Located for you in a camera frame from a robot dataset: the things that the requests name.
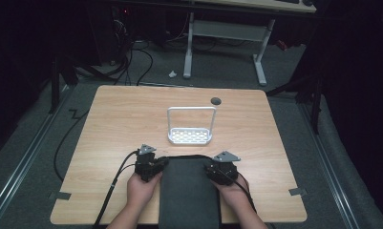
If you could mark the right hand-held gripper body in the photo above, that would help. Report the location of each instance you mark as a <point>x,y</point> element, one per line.
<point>223,170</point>

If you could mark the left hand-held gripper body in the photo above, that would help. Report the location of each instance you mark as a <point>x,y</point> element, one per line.
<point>146,165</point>

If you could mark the dark grey cloth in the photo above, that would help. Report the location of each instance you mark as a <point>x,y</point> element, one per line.
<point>189,194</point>

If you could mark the person's right hand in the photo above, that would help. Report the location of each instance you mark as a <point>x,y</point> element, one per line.
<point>233,192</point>

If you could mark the person's left hand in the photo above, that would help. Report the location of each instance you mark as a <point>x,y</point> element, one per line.
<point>141,191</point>

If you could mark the white metal rack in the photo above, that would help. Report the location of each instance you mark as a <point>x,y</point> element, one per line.
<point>189,136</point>

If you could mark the black table grommet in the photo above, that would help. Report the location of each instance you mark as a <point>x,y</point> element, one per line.
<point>216,101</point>

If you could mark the grey tape piece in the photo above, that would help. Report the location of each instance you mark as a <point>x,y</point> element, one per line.
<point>297,191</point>
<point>61,195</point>

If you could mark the crumpled white paper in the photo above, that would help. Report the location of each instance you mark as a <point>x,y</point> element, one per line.
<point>172,74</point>

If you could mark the black metal stand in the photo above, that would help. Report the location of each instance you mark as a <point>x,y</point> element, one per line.
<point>315,105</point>
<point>54,86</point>

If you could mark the black computer tower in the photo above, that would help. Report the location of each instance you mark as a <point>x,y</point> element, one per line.
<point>108,31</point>

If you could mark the white metal-legged desk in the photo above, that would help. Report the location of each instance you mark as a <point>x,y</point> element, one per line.
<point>227,30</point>

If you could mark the black computer mouse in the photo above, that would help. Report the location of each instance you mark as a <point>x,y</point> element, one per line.
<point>307,2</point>

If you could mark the metal floor rail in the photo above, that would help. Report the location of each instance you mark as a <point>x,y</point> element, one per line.
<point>23,159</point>
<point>330,168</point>

